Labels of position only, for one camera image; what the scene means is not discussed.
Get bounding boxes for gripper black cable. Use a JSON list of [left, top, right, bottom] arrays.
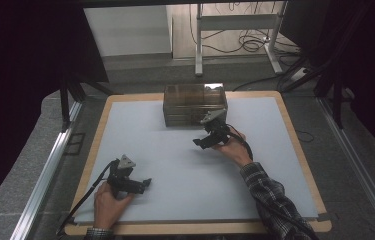
[[55, 159, 120, 236], [225, 123, 319, 240]]

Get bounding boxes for aluminium rail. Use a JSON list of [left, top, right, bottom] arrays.
[[317, 97, 375, 240], [9, 100, 83, 240]]

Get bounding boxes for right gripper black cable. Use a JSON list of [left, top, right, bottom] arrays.
[[225, 123, 319, 240]]

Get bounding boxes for white table mat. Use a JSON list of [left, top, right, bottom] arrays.
[[74, 96, 319, 225]]

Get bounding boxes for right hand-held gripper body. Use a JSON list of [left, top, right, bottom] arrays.
[[199, 108, 233, 148]]

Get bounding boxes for person's right hand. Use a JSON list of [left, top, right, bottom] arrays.
[[212, 127, 253, 168]]

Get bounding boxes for dark curtain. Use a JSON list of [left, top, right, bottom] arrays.
[[278, 0, 375, 163], [0, 0, 110, 223]]

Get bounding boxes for black metal stand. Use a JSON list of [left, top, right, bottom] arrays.
[[58, 75, 118, 133], [280, 55, 357, 130]]

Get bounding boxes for transparent brown drawer box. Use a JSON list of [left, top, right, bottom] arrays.
[[162, 83, 229, 128]]

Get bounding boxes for thin black cable loop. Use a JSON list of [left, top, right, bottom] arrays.
[[295, 129, 316, 144]]

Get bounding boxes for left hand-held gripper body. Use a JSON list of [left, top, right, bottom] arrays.
[[107, 154, 145, 198]]

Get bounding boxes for black floor cables bundle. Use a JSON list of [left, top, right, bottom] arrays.
[[189, 2, 302, 57]]

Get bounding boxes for black floor frame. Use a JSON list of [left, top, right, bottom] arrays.
[[63, 132, 87, 156]]

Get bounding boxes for person's left hand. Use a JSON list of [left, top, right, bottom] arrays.
[[93, 181, 135, 230]]

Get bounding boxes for white power strip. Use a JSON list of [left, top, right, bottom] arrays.
[[289, 67, 310, 83]]

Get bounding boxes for white metal desk frame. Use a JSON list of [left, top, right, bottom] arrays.
[[194, 1, 285, 77]]

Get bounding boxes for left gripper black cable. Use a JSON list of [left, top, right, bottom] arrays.
[[55, 159, 120, 236]]

